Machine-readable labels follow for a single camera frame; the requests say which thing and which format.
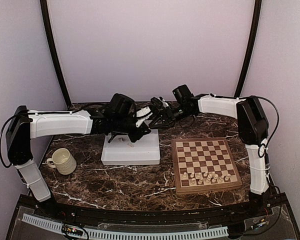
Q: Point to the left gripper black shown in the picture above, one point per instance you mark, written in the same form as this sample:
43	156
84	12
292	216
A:
134	137

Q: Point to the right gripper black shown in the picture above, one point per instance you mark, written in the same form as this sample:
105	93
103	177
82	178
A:
161	115

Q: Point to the white plastic divided tray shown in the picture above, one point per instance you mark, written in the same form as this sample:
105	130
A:
146	151

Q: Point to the wooden chess board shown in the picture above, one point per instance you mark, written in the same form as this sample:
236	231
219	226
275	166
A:
199	155

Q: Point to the white chess piece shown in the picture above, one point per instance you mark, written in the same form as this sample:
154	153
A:
201	180
215	177
221	179

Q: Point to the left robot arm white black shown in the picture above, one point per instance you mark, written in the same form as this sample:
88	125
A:
25	126

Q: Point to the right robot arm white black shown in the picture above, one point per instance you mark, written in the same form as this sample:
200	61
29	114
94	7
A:
251	119

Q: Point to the white chess queen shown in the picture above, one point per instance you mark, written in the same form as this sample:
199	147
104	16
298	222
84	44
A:
208	179

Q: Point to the cream ribbed ceramic mug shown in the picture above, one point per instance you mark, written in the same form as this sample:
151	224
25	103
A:
63	161

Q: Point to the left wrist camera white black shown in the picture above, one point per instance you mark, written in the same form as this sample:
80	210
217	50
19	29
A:
142	115

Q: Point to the black left frame post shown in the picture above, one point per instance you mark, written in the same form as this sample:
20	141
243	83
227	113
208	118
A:
53	52

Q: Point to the black frame post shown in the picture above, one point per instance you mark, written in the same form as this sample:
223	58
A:
53	52
249	48

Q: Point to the white slotted cable duct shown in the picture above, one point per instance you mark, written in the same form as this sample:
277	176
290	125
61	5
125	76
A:
109	231

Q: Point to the black right frame post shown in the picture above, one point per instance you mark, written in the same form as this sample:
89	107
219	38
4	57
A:
249	48

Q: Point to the black front rail base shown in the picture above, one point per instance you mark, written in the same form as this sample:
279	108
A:
273	221

